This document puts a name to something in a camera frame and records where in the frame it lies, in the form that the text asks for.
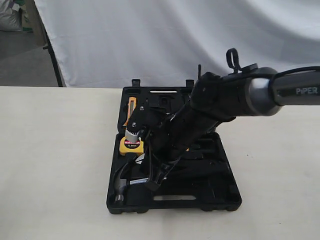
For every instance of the white woven sack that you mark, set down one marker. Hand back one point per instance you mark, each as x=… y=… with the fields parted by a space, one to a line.
x=10 y=17

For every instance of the white backdrop cloth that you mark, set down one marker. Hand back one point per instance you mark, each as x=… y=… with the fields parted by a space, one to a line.
x=107 y=43

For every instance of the chrome adjustable wrench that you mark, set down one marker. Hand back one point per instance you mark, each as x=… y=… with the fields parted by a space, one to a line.
x=140 y=159

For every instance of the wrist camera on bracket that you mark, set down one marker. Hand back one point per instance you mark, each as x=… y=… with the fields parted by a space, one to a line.
x=143 y=119

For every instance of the black backdrop stand pole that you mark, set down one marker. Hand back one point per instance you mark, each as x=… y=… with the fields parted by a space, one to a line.
x=54 y=62

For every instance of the orange utility knife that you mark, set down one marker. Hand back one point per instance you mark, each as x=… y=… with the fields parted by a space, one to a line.
x=132 y=102

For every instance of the black plastic tool case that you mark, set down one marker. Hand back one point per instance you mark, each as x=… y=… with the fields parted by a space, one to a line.
x=167 y=101

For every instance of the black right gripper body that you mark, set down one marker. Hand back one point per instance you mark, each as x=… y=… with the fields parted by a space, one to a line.
x=164 y=154

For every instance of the wooden partition panel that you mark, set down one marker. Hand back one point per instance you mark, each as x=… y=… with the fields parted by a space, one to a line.
x=36 y=23

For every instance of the yellow tape measure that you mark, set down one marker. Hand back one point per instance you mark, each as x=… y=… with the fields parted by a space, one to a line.
x=126 y=147

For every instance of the claw hammer black grip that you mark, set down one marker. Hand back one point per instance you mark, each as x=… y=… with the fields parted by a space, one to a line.
x=187 y=183

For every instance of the green and tan bag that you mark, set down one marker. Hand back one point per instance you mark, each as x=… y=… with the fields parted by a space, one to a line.
x=25 y=20

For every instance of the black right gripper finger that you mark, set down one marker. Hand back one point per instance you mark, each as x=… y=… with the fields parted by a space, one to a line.
x=160 y=170
x=150 y=184

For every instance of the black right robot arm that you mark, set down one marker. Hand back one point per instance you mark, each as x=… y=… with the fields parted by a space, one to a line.
x=215 y=100

